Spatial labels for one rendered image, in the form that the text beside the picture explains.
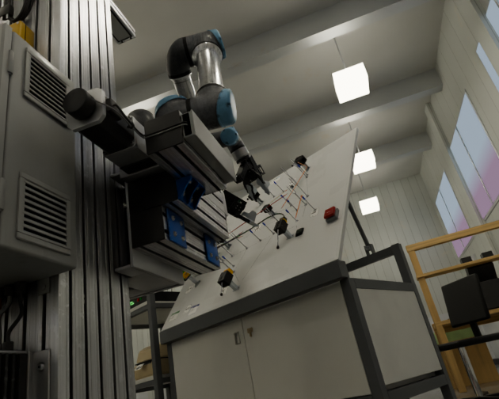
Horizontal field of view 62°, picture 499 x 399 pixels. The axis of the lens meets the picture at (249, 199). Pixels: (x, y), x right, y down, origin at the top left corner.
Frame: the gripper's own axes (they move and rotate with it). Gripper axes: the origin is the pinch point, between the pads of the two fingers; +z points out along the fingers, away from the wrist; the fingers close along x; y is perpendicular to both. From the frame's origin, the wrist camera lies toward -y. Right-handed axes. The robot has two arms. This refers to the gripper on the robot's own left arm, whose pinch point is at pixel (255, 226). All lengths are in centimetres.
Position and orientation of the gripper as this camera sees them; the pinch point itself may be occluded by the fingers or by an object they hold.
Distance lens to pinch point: 181.0
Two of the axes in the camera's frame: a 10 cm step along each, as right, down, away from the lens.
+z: 8.6, 5.0, 0.8
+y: 5.0, -8.7, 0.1
